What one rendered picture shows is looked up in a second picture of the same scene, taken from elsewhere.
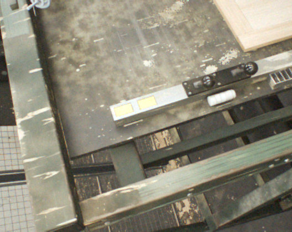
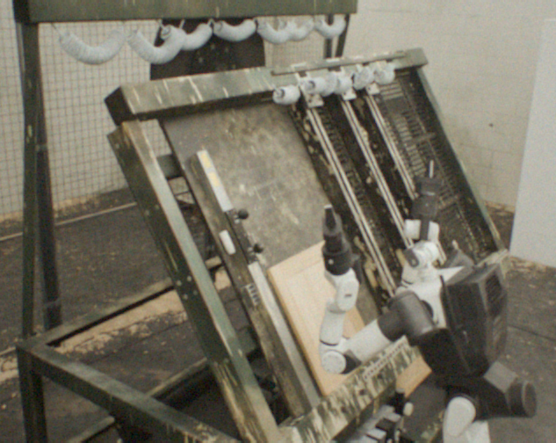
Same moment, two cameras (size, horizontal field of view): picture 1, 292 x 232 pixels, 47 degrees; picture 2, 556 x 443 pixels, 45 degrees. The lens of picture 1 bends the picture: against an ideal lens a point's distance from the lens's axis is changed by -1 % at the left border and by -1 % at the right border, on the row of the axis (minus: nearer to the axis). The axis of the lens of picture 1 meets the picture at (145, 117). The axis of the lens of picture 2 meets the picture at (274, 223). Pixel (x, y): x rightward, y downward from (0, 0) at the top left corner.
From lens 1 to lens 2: 1.47 m
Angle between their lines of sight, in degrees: 24
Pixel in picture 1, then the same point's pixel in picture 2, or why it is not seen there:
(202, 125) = (129, 377)
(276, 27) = (292, 299)
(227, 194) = not seen: hidden behind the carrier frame
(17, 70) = (223, 79)
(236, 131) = not seen: hidden behind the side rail
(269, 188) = (106, 381)
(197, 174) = (170, 209)
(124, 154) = (167, 164)
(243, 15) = (297, 272)
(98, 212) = (133, 133)
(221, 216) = (46, 351)
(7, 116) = not seen: hidden behind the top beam
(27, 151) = (170, 83)
